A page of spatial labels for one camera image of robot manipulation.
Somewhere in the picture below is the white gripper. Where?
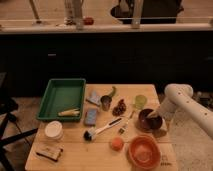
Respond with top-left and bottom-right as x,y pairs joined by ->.
147,111 -> 167,138

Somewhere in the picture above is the dark brown bowl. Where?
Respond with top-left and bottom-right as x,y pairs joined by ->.
136,108 -> 163,132

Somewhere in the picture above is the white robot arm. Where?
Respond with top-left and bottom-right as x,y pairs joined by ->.
148,84 -> 213,139

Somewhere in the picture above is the green plastic tray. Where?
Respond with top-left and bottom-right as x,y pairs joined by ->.
37,78 -> 86,122

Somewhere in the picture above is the orange plastic bowl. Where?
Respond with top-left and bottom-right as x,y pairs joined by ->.
128,135 -> 161,170

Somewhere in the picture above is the light green plastic cup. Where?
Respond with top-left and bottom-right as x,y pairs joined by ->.
134,95 -> 147,110

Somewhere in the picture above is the small paint brush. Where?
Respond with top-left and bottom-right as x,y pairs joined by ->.
118,111 -> 135,135

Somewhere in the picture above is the small orange fruit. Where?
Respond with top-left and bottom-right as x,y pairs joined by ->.
110,137 -> 124,151

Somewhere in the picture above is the dark grape bunch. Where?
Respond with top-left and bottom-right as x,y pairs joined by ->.
112,99 -> 126,116

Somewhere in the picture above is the green chili pepper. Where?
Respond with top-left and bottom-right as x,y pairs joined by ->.
108,86 -> 117,98

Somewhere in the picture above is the small metal cup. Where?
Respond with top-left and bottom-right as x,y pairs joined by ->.
100,95 -> 112,111

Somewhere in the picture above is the blue sponge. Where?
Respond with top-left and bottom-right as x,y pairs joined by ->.
84,109 -> 97,126

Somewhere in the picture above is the grey blue cloth block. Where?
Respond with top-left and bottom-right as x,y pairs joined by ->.
86,91 -> 100,106

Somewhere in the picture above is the yellow corn cob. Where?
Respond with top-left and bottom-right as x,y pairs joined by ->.
58,109 -> 80,117

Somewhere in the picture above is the white lidded jar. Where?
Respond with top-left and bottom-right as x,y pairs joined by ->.
44,121 -> 63,140

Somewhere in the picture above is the red object on shelf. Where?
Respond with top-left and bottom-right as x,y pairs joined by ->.
83,17 -> 94,25

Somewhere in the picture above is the black chair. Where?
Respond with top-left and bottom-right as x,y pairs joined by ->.
0,71 -> 39,171

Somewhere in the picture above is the white handled dish brush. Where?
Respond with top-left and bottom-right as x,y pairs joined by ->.
83,118 -> 121,141

